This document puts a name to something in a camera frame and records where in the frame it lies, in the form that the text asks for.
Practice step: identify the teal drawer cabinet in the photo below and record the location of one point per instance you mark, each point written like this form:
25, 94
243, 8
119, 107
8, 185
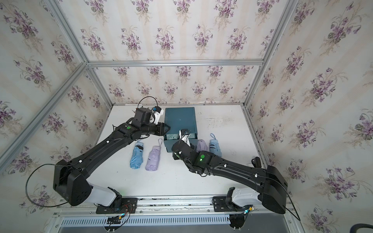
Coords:
177, 119

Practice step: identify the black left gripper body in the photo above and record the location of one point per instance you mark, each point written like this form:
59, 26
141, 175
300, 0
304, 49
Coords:
157, 129

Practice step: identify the left purple folded umbrella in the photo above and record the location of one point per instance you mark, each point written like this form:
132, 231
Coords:
154, 157

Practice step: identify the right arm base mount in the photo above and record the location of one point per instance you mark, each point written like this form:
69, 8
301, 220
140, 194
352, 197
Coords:
226, 204

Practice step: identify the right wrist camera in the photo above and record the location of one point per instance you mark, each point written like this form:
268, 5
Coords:
184, 136

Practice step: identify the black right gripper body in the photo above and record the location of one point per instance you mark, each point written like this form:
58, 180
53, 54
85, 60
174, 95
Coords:
174, 157

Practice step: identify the right purple folded umbrella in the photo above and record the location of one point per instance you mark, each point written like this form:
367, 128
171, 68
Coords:
202, 146

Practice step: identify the aluminium rail beam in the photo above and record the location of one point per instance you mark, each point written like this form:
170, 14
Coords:
176, 204

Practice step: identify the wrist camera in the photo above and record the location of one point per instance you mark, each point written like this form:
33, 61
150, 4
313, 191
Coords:
184, 136
157, 113

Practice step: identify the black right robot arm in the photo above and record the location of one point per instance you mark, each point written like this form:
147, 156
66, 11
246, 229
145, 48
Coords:
268, 183

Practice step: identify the blue umbrella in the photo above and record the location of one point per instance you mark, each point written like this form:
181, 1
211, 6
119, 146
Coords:
137, 156
214, 146

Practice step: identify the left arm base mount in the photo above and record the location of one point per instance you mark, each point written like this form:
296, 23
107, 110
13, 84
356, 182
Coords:
125, 205

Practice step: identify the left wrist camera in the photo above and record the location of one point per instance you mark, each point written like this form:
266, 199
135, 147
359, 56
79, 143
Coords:
157, 113

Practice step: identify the purple folded umbrella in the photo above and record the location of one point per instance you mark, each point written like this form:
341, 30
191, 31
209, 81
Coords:
202, 146
154, 157

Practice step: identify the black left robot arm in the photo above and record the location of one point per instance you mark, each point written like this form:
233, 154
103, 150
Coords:
70, 177

